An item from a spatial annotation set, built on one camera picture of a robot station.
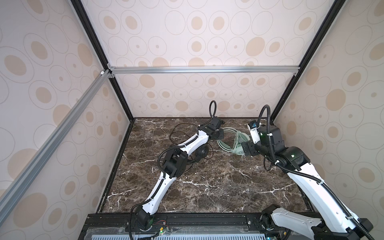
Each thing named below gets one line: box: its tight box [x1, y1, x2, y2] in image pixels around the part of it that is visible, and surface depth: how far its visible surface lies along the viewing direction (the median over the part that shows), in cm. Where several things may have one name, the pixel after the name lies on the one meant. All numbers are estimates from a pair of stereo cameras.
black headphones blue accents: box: [194, 144, 209, 162], surface depth 94 cm
